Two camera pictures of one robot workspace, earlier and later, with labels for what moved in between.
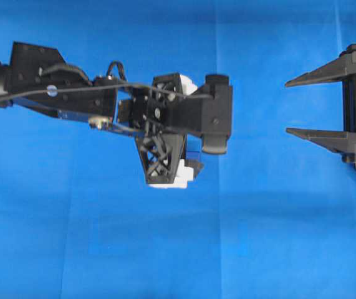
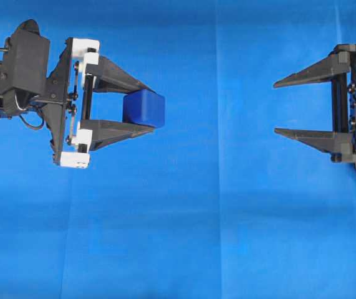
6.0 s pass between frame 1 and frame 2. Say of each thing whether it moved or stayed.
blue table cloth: stayed
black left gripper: moved
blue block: moved
